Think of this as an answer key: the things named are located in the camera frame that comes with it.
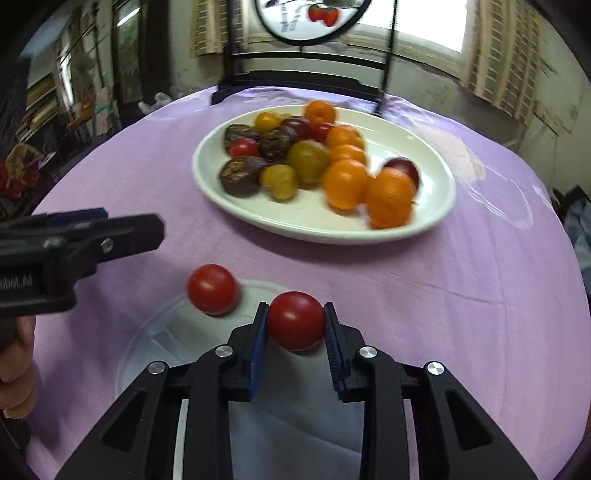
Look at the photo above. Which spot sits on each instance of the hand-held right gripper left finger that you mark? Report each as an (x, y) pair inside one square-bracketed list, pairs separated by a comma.
[(258, 355)]

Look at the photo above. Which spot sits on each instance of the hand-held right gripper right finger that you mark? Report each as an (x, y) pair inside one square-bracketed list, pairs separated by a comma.
[(333, 355)]

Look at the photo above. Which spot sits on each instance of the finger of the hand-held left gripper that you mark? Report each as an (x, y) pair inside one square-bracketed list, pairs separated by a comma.
[(134, 235), (78, 217)]

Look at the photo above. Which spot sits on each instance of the red tomato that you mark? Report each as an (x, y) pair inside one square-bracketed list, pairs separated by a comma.
[(212, 289), (323, 132), (243, 147), (295, 326)]

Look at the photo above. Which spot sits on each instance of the white oval plate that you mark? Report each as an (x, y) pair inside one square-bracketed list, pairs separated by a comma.
[(323, 221)]

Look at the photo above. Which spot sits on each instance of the large orange mandarin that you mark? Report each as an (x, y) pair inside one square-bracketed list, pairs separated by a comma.
[(390, 197)]

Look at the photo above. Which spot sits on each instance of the yellow cherry tomato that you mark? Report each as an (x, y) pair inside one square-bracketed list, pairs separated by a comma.
[(268, 122)]

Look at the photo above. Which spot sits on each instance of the orange cherry tomato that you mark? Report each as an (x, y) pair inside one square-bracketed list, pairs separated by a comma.
[(348, 153), (319, 112)]

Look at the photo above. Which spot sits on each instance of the person's left hand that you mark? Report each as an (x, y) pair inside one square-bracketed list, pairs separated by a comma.
[(18, 378)]

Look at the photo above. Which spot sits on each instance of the colourful patterned cloth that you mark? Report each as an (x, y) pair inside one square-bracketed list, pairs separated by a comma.
[(18, 170)]

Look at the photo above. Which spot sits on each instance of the cluttered shelf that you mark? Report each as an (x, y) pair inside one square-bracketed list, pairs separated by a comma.
[(46, 97)]

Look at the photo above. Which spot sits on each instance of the white plastic bag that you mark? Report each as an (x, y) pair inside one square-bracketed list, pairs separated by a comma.
[(159, 99)]

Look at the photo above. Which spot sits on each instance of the purple tablecloth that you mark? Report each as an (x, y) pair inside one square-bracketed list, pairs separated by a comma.
[(461, 300)]

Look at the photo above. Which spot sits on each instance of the beige checked curtain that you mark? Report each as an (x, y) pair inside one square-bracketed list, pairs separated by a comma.
[(503, 55), (207, 27)]

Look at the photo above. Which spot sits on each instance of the blue clothing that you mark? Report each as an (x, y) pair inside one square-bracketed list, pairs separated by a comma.
[(581, 221)]

